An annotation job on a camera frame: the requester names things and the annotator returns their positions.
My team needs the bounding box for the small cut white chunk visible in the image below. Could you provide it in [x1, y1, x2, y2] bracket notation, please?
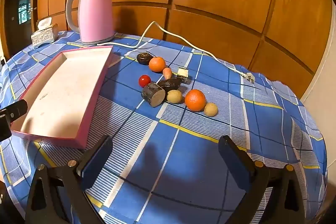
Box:
[177, 67, 189, 83]

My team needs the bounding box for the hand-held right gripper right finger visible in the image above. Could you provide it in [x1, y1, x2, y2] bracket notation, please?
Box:
[218, 135, 306, 224]

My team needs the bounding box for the grey kettle base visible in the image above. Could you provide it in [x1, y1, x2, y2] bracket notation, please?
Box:
[81, 35, 115, 46]

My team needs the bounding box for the tan longan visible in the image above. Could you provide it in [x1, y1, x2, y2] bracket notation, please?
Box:
[204, 102, 218, 117]

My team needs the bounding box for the green-yellow round fruit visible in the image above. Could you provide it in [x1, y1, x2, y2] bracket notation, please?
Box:
[166, 90, 182, 104]

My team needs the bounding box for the dark door with window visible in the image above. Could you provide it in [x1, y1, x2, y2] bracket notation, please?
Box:
[4, 0, 36, 56]

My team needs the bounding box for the pink electric kettle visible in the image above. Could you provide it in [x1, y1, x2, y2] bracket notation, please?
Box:
[66, 0, 116, 43]

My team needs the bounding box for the white power cable with plug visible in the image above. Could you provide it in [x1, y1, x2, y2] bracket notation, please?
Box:
[96, 21, 256, 84]

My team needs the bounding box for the red cherry tomato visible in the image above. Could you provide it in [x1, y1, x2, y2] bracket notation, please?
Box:
[138, 75, 152, 88]

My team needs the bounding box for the pink shallow tray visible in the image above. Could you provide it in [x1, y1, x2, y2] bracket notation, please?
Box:
[10, 46, 114, 149]

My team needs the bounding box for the elongated dark purple fruit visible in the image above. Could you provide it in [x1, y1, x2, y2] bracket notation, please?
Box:
[157, 77, 183, 93]

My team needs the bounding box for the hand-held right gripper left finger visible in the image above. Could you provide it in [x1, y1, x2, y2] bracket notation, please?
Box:
[25, 135, 114, 224]

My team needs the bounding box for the silver embossed tissue box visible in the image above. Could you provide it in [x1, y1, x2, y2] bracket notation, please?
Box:
[31, 24, 59, 45]

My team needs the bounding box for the blue plaid tablecloth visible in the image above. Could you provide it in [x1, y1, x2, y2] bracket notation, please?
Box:
[0, 30, 328, 224]

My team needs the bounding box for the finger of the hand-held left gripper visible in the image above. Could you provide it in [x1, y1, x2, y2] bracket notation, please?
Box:
[0, 99, 28, 123]

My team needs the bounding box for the large orange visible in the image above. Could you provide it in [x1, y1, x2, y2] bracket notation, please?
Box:
[184, 89, 206, 112]

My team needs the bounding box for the white tissue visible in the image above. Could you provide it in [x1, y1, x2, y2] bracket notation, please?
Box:
[37, 18, 53, 30]

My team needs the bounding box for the small orange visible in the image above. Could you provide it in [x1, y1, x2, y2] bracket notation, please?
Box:
[149, 56, 166, 72]

